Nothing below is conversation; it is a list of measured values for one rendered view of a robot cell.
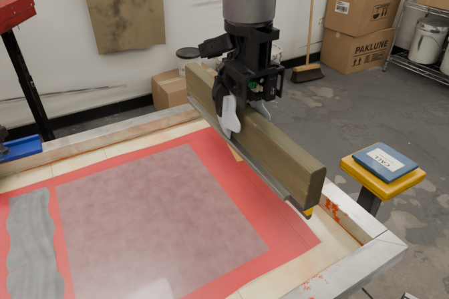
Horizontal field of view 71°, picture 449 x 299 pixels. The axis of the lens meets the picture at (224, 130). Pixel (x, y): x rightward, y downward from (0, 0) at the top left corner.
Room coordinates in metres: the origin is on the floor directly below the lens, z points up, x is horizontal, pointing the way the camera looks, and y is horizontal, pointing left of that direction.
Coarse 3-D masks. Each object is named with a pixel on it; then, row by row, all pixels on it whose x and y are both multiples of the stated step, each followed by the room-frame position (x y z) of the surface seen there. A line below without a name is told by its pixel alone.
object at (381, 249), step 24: (144, 120) 0.66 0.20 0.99; (168, 120) 0.68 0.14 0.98; (192, 120) 0.71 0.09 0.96; (48, 144) 0.56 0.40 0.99; (72, 144) 0.57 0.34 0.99; (96, 144) 0.59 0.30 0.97; (0, 168) 0.50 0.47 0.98; (24, 168) 0.51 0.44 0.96; (336, 192) 0.42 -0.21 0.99; (336, 216) 0.38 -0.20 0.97; (360, 216) 0.36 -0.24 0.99; (360, 240) 0.33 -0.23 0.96; (384, 240) 0.31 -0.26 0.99; (336, 264) 0.27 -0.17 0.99; (360, 264) 0.27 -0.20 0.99; (384, 264) 0.27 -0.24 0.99; (312, 288) 0.23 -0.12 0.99; (336, 288) 0.23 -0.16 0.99; (360, 288) 0.25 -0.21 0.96
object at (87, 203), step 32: (128, 160) 0.55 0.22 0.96; (160, 160) 0.55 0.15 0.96; (192, 160) 0.55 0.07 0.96; (224, 160) 0.55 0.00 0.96; (64, 192) 0.45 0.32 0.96; (96, 192) 0.45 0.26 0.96; (128, 192) 0.45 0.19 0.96; (160, 192) 0.45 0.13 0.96; (192, 192) 0.45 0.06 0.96; (0, 224) 0.37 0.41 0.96; (64, 224) 0.37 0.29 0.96; (96, 224) 0.37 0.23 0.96; (0, 256) 0.31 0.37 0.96
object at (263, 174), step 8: (192, 104) 0.59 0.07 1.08; (200, 112) 0.56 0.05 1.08; (208, 120) 0.53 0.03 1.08; (216, 128) 0.50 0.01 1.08; (224, 136) 0.47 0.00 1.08; (232, 136) 0.47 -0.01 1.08; (232, 144) 0.45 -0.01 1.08; (240, 144) 0.45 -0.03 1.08; (240, 152) 0.42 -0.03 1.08; (248, 152) 0.42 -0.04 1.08; (248, 160) 0.40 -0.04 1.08; (256, 160) 0.40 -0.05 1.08; (256, 168) 0.38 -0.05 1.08; (264, 168) 0.38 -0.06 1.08; (264, 176) 0.36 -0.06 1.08; (272, 176) 0.36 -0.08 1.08; (272, 184) 0.35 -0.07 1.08; (280, 184) 0.35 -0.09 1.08; (280, 192) 0.33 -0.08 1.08; (288, 192) 0.33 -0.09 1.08
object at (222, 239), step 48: (240, 192) 0.45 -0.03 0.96; (96, 240) 0.34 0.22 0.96; (144, 240) 0.34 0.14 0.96; (192, 240) 0.34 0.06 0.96; (240, 240) 0.34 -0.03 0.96; (288, 240) 0.34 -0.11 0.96; (0, 288) 0.25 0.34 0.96; (96, 288) 0.25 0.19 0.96; (144, 288) 0.25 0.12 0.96; (192, 288) 0.25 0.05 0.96
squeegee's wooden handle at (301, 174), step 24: (192, 72) 0.62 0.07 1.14; (192, 96) 0.62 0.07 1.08; (216, 120) 0.52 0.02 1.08; (240, 120) 0.45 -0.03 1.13; (264, 120) 0.43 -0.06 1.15; (264, 144) 0.39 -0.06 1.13; (288, 144) 0.36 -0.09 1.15; (288, 168) 0.34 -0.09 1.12; (312, 168) 0.31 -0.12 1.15; (312, 192) 0.31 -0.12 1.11
